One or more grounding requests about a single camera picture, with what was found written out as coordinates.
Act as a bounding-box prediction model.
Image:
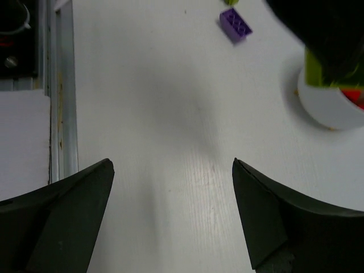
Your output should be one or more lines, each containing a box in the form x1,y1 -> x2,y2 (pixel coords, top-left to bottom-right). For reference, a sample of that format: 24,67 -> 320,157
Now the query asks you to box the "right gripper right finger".
232,159 -> 363,272

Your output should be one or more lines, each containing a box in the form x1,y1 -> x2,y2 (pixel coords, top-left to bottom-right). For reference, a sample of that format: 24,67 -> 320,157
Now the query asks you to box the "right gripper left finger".
1,159 -> 114,272

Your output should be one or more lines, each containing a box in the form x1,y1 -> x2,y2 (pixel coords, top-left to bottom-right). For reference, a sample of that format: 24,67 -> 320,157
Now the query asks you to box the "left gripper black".
267,1 -> 363,82

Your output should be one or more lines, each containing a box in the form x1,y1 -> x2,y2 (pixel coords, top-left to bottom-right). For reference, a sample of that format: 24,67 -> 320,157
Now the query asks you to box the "lime green lego brick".
304,48 -> 363,89

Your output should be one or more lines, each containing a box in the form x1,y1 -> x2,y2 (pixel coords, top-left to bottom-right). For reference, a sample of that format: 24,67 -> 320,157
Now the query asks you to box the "red lego brick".
341,89 -> 364,109

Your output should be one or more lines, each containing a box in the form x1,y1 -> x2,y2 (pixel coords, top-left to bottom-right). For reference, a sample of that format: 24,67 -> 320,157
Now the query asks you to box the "white round divided container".
297,68 -> 363,130

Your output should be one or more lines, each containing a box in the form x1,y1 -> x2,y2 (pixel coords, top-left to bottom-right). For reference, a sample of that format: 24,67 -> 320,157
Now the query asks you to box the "purple lego brick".
219,8 -> 253,44

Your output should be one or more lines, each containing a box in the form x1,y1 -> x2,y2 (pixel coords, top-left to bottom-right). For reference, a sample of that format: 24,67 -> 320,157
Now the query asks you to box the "olive green lego brick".
224,0 -> 239,6

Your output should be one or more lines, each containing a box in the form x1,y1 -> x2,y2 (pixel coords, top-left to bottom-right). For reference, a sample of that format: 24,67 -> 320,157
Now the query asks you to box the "aluminium table frame rail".
39,1 -> 78,183

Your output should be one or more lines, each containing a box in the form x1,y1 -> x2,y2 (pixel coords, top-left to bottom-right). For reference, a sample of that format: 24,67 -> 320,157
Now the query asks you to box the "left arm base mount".
1,1 -> 39,79

